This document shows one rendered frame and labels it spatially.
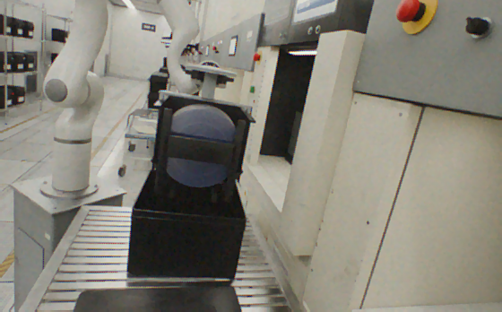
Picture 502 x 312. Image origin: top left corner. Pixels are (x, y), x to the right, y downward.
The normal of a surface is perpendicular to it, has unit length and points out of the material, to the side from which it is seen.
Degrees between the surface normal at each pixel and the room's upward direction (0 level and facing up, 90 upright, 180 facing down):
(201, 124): 91
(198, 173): 91
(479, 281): 90
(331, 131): 90
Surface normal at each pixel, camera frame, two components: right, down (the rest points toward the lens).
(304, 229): 0.24, 0.27
